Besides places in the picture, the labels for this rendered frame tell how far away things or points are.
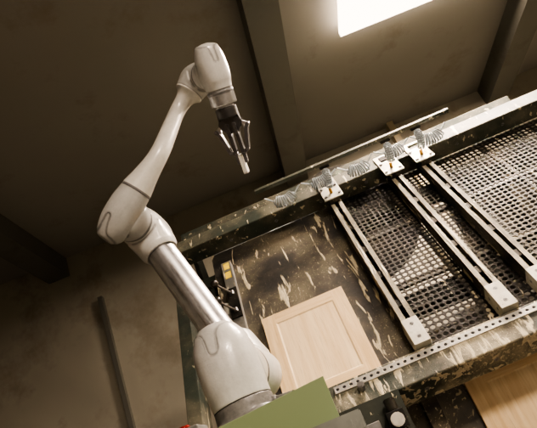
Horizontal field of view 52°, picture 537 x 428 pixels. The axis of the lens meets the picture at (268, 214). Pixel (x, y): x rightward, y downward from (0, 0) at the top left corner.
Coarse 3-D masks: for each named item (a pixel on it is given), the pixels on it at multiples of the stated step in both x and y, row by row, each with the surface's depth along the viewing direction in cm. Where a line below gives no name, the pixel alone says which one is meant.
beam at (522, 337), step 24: (480, 336) 188; (504, 336) 185; (528, 336) 183; (432, 360) 187; (456, 360) 184; (480, 360) 184; (504, 360) 187; (384, 384) 187; (408, 384) 183; (432, 384) 185; (456, 384) 188; (336, 408) 185
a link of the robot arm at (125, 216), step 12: (120, 192) 168; (132, 192) 168; (108, 204) 168; (120, 204) 167; (132, 204) 168; (144, 204) 172; (108, 216) 167; (120, 216) 167; (132, 216) 168; (144, 216) 173; (108, 228) 167; (120, 228) 167; (132, 228) 171; (144, 228) 175; (108, 240) 168; (120, 240) 170; (132, 240) 176
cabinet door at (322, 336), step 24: (336, 288) 235; (288, 312) 234; (312, 312) 230; (336, 312) 225; (288, 336) 223; (312, 336) 219; (336, 336) 215; (360, 336) 210; (288, 360) 213; (312, 360) 210; (336, 360) 206; (360, 360) 202; (288, 384) 204; (336, 384) 197
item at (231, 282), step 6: (222, 264) 273; (222, 270) 270; (228, 270) 268; (234, 276) 264; (228, 282) 261; (234, 282) 259; (228, 288) 257; (240, 300) 252; (240, 318) 238; (240, 324) 235; (246, 324) 237
